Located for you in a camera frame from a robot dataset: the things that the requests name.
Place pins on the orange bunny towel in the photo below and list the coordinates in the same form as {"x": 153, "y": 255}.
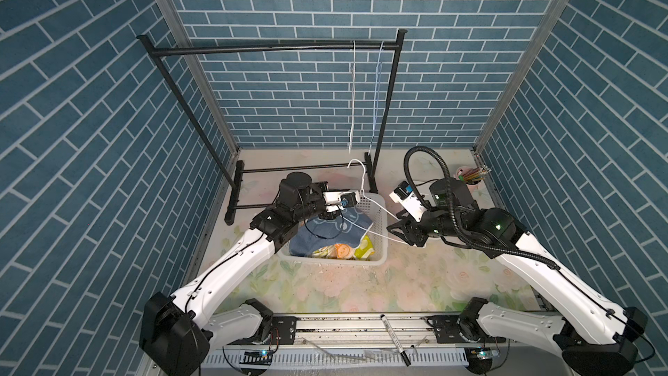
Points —
{"x": 337, "y": 251}

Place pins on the white perforated plastic basket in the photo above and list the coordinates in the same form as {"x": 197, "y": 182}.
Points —
{"x": 380, "y": 244}

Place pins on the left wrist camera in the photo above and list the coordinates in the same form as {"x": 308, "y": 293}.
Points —
{"x": 340, "y": 200}

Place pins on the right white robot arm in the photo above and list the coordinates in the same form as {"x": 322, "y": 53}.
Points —
{"x": 592, "y": 334}

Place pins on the black clothes rack frame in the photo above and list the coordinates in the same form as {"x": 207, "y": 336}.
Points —
{"x": 289, "y": 94}

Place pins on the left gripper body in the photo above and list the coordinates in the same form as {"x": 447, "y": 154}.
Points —
{"x": 320, "y": 187}

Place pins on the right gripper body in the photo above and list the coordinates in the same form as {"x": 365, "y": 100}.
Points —
{"x": 429, "y": 224}

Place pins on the yellow green towel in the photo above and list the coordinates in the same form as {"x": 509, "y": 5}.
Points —
{"x": 365, "y": 250}

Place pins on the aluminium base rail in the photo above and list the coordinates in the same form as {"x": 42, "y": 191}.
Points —
{"x": 310, "y": 343}

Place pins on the bundle of coloured pencils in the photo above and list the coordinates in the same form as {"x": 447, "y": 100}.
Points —
{"x": 473, "y": 175}

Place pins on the blue bear towel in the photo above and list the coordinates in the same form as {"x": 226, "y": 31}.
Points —
{"x": 348, "y": 228}

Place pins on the black marker on rail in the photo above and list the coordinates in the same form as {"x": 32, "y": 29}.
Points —
{"x": 395, "y": 340}

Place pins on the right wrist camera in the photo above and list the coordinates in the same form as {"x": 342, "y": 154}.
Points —
{"x": 412, "y": 206}

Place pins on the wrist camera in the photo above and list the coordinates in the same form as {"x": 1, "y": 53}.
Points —
{"x": 412, "y": 206}
{"x": 340, "y": 200}

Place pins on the white wire hanger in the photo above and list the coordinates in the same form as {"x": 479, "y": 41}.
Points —
{"x": 353, "y": 96}
{"x": 364, "y": 196}

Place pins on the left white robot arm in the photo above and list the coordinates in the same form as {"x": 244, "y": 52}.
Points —
{"x": 178, "y": 330}

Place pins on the light blue wire hanger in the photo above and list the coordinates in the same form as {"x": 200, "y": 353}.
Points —
{"x": 376, "y": 95}

